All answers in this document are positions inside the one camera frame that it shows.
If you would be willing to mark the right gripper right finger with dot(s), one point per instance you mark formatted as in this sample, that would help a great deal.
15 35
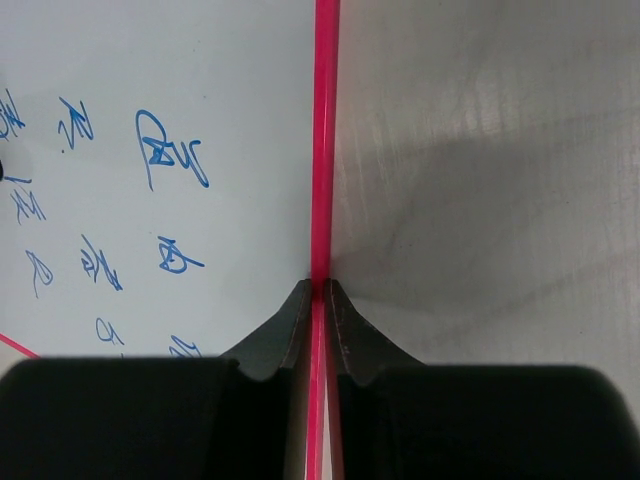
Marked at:
394 417

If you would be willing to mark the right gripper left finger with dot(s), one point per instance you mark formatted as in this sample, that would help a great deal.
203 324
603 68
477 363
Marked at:
238 415

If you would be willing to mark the pink framed whiteboard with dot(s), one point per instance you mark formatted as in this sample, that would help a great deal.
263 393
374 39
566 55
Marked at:
160 167

